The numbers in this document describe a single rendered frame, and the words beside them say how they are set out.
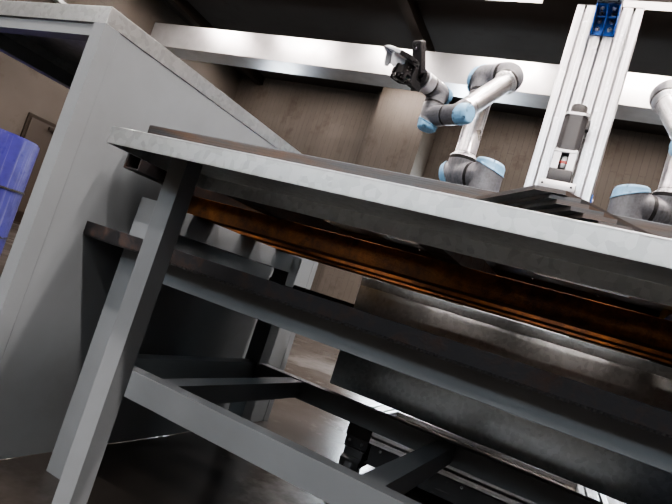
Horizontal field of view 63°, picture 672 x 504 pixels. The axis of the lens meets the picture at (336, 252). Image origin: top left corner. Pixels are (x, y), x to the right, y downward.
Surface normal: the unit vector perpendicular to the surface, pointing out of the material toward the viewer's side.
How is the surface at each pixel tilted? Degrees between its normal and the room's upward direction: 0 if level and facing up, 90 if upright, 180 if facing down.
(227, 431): 90
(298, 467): 90
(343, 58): 90
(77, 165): 90
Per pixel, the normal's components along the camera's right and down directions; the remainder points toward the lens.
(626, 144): -0.36, -0.19
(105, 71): 0.86, 0.24
